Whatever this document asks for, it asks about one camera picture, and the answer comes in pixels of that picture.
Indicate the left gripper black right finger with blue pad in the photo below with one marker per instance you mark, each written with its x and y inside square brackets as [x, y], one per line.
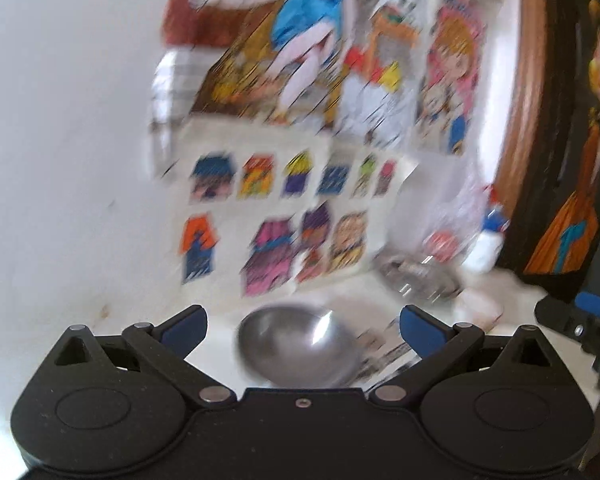
[441, 349]

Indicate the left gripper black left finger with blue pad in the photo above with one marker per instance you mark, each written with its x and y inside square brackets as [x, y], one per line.
[161, 350]

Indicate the large steel bowl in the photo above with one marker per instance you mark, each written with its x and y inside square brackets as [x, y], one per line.
[297, 346]

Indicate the shallow steel plate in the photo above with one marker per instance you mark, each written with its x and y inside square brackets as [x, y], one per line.
[417, 279]

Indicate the white printed cloth mat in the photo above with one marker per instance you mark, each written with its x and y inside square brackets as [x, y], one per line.
[363, 302]

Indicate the dark framed girl painting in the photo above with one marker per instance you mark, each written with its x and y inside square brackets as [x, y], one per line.
[560, 224]

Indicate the white glue bottle blue cap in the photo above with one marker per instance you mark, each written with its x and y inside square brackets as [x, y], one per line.
[489, 242]

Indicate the clear plastic bag red item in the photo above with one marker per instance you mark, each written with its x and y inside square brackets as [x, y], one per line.
[448, 209]

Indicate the houses drawing paper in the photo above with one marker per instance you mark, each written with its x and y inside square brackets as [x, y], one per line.
[260, 211]

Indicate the pink girl drawing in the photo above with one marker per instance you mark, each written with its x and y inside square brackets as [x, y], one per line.
[447, 94]

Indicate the brown wooden frame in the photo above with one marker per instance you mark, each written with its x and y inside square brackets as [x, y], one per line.
[524, 113]

